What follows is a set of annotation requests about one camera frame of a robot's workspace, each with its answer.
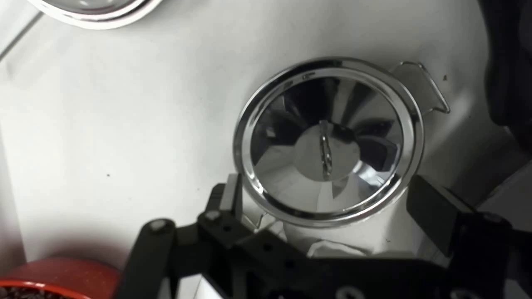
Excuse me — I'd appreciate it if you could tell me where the shiny steel bowl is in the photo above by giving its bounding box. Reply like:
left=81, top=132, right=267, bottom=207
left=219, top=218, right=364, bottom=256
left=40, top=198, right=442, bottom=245
left=231, top=57, right=427, bottom=232

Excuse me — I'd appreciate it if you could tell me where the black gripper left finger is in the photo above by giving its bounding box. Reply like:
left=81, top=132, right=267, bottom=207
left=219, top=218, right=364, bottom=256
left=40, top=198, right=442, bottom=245
left=113, top=173, right=289, bottom=299

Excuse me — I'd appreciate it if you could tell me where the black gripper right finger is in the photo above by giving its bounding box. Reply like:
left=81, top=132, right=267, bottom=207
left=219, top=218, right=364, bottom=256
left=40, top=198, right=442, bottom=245
left=405, top=175, right=532, bottom=299

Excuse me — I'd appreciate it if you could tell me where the white tray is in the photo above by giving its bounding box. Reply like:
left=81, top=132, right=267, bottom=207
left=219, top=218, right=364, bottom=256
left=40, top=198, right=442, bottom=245
left=0, top=0, right=532, bottom=299

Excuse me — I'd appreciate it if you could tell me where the red bowl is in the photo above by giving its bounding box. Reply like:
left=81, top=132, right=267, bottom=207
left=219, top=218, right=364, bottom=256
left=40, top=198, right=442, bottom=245
left=0, top=256, right=121, bottom=299

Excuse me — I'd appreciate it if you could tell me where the dark beans pile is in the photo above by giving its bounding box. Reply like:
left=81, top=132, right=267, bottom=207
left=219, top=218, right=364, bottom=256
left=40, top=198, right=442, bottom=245
left=0, top=281, right=86, bottom=299

